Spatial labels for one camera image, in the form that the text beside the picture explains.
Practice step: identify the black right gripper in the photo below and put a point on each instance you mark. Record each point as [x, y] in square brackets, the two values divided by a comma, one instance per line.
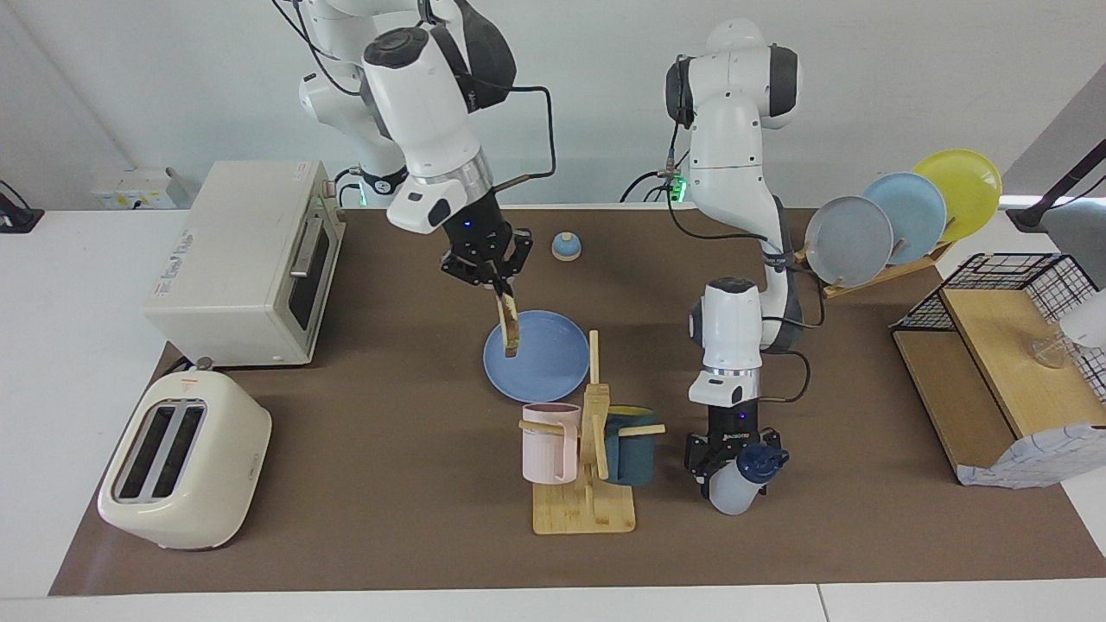
[479, 229]

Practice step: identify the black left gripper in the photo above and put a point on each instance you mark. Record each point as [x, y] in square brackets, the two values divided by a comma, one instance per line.
[733, 428]

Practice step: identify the squeeze bottle with navy cap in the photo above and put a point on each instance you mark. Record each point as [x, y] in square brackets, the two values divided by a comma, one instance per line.
[733, 497]

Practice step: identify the slice of toast bread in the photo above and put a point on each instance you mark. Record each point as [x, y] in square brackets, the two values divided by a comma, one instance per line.
[510, 333]

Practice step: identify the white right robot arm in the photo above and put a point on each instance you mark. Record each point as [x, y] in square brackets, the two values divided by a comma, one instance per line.
[423, 112]

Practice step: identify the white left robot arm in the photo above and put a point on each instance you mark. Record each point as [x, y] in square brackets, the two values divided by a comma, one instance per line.
[734, 147]

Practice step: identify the blue round plate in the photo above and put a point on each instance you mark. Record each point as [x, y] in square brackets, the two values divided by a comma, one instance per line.
[553, 363]

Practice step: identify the wooden plate rack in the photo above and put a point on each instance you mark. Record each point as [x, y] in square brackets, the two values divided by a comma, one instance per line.
[873, 278]

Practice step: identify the grey plate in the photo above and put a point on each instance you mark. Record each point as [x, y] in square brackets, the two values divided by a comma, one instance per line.
[847, 242]

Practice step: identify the light blue plate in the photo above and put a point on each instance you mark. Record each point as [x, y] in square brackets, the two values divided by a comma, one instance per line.
[920, 212]

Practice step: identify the yellow plate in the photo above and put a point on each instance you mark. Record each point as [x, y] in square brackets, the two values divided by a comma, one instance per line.
[968, 186]

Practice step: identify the dark teal mug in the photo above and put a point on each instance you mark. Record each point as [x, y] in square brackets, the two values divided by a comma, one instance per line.
[635, 458]

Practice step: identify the wooden mug tree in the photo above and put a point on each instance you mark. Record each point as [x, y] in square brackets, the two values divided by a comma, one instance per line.
[583, 516]

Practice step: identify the pink mug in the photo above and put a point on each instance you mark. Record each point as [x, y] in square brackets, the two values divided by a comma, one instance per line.
[544, 453]

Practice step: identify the white toaster oven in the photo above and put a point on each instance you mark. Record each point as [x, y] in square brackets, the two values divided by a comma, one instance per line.
[233, 242]

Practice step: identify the brown table mat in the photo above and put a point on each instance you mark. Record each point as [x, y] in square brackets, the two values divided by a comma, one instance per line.
[389, 518]

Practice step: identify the checked white cloth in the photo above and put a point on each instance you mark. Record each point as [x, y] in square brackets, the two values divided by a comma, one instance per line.
[1037, 462]

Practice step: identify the clear glass cup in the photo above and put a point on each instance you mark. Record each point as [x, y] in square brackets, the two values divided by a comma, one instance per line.
[1050, 352]

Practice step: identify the cream two-slot toaster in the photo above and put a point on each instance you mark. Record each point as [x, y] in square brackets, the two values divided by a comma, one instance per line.
[225, 449]

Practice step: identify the black stand base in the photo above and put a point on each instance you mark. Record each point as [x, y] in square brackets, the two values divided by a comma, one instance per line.
[22, 220]

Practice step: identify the black camera stand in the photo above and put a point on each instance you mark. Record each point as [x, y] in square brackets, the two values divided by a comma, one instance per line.
[1028, 216]

